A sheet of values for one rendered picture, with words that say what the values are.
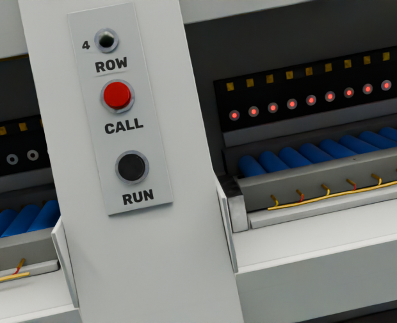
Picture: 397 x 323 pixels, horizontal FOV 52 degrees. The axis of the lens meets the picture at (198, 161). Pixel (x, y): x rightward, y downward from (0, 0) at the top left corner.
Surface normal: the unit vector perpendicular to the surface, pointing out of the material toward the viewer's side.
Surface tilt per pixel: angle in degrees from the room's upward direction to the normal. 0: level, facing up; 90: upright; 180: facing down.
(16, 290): 18
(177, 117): 90
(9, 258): 107
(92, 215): 90
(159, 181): 90
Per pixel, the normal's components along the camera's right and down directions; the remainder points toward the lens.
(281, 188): 0.11, 0.28
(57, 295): -0.18, -0.94
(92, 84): 0.05, -0.02
